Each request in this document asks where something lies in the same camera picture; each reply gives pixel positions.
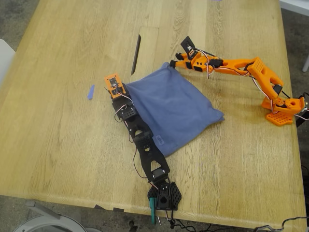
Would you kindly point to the white chair seat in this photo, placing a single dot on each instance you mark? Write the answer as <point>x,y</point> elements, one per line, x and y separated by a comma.
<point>4,58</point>

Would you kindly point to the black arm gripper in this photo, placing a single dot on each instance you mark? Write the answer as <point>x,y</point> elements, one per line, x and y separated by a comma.
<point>119,100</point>

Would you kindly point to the orange arm gripper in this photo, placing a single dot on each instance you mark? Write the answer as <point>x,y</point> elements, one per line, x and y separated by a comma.
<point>185,64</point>

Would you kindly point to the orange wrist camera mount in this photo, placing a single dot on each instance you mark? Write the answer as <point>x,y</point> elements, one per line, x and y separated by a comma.
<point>113,83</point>

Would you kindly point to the blue masking tape strip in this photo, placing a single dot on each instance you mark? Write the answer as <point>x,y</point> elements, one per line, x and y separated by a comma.
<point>91,93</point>

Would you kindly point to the grey white round stool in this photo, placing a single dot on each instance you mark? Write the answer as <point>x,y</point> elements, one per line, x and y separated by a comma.
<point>48,223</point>

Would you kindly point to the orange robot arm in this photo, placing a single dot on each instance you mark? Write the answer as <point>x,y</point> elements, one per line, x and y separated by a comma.
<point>260,70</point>

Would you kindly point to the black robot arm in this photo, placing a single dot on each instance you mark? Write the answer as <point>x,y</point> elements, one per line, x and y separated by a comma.
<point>154,159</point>

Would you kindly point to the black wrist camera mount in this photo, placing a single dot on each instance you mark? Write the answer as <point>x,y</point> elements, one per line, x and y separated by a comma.
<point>187,44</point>

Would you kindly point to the green table clamp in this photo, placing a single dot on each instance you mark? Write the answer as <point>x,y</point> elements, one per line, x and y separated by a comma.
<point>152,207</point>

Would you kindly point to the white furniture panel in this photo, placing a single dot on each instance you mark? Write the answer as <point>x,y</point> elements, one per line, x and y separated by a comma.
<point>294,6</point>

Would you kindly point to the blue printed T-shirt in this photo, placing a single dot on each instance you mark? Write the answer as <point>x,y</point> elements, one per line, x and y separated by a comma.
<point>169,104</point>

